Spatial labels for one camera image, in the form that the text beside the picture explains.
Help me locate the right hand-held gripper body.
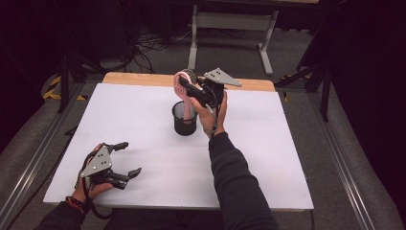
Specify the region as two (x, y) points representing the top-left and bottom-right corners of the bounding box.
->
(194, 66), (243, 109)

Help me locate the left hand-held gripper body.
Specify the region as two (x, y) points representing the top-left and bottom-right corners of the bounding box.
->
(79, 145), (131, 191)

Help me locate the pink hairbrush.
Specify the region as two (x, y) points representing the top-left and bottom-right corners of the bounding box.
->
(172, 70), (196, 125)

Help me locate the black mesh cup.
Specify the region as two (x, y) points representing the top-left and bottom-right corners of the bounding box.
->
(171, 100), (199, 137)

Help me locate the person's left hand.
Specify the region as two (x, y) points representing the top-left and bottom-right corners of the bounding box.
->
(71, 143), (115, 203)

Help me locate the person's right hand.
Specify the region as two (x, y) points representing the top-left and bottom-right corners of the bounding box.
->
(189, 89), (229, 140)

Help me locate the white table board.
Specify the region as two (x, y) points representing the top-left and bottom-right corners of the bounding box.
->
(42, 82), (315, 212)

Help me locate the yellow black hazard tape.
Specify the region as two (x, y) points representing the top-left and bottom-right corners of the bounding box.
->
(42, 74), (88, 102)
(279, 74), (313, 104)

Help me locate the black metal stand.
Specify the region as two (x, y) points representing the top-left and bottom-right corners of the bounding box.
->
(273, 60), (333, 123)
(56, 52), (108, 114)

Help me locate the black curtain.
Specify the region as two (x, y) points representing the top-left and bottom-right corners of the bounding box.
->
(0, 0), (66, 157)
(329, 0), (406, 221)

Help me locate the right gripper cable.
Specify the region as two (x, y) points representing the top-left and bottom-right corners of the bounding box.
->
(204, 101), (224, 136)

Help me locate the beaded bracelet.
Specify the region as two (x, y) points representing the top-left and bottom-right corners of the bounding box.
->
(64, 195), (90, 215)

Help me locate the bundle of floor cables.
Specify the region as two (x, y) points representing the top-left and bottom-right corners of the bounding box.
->
(125, 27), (193, 75)

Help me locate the aluminium rail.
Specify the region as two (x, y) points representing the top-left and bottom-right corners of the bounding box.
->
(0, 81), (86, 226)
(306, 91), (377, 230)

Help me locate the grey metal desk frame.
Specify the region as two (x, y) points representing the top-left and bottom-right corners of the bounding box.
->
(187, 0), (321, 77)

